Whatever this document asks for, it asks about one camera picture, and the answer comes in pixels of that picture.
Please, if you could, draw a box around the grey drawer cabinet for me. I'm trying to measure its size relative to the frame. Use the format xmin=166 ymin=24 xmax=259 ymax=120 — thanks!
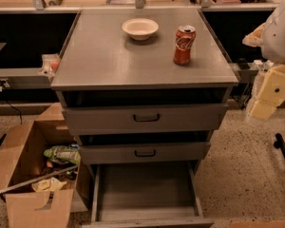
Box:
xmin=49 ymin=7 xmax=239 ymax=228

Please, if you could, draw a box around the green chip bag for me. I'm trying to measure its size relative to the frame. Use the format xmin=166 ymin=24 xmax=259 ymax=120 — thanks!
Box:
xmin=44 ymin=145 xmax=81 ymax=165

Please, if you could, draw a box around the red coke can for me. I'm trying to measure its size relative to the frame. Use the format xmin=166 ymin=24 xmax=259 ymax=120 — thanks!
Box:
xmin=173 ymin=25 xmax=196 ymax=66

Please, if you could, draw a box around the bottom grey drawer open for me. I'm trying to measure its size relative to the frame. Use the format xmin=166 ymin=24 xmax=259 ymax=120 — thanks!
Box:
xmin=82 ymin=161 xmax=214 ymax=228

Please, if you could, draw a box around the top grey drawer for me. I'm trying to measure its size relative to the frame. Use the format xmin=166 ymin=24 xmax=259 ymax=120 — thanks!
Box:
xmin=63 ymin=104 xmax=227 ymax=135

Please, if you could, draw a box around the white power strip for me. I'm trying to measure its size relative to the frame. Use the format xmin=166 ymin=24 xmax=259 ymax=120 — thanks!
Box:
xmin=254 ymin=60 xmax=274 ymax=71

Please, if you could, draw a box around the middle grey drawer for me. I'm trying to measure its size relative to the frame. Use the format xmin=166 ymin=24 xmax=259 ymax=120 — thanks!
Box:
xmin=79 ymin=142 xmax=211 ymax=164

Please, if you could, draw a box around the white cables bundle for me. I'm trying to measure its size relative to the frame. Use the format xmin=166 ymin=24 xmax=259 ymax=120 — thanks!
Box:
xmin=240 ymin=79 xmax=260 ymax=107

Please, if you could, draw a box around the yellow snack packet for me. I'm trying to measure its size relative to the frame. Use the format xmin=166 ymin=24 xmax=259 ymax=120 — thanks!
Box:
xmin=31 ymin=177 xmax=67 ymax=192

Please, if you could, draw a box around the white paper bowl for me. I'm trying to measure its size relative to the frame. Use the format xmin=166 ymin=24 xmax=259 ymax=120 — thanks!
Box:
xmin=122 ymin=18 xmax=159 ymax=41

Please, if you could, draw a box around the black cable on floor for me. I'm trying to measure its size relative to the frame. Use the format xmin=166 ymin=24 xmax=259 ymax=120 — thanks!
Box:
xmin=0 ymin=85 xmax=24 ymax=125

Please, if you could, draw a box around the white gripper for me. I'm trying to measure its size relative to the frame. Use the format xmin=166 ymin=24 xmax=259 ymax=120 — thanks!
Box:
xmin=242 ymin=0 xmax=285 ymax=120

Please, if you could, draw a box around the long grey metal bar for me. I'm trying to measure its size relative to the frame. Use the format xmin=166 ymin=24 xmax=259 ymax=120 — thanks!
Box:
xmin=0 ymin=165 xmax=78 ymax=194

